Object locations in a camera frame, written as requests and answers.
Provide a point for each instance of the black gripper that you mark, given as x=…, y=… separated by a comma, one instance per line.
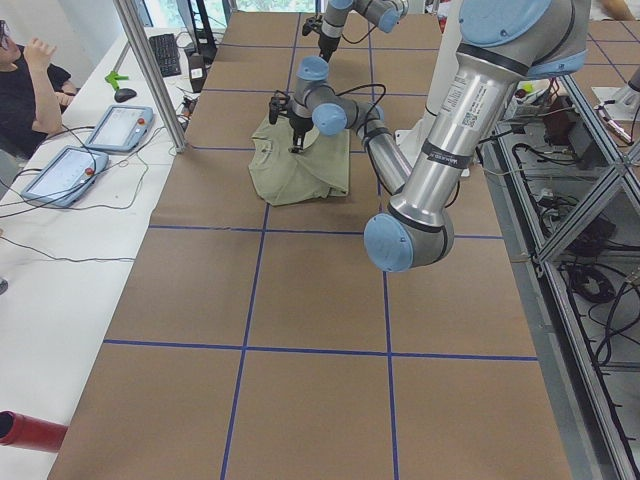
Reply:
x=300, y=124
x=327, y=46

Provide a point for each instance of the black keyboard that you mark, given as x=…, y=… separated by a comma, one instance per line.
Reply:
x=166, y=53

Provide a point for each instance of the green plastic tool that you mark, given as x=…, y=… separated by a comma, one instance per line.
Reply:
x=113, y=78

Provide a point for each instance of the seated person in black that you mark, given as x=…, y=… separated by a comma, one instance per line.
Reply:
x=34, y=94

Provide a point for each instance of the far blue teach pendant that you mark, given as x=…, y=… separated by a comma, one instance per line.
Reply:
x=120, y=129

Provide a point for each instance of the olive green long-sleeve shirt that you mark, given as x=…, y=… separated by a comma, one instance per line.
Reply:
x=281, y=177

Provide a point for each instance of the black computer mouse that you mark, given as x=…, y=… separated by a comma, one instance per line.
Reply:
x=122, y=95

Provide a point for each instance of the aluminium frame pillar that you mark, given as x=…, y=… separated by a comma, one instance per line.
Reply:
x=138, y=41

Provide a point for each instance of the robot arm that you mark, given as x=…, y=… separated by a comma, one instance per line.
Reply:
x=360, y=15
x=489, y=47

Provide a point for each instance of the blue teach pendant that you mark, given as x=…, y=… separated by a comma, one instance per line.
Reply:
x=120, y=129
x=66, y=177

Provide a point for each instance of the red cylinder bottle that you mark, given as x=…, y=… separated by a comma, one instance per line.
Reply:
x=26, y=432

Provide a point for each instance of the near blue teach pendant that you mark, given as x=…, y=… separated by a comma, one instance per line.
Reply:
x=66, y=177

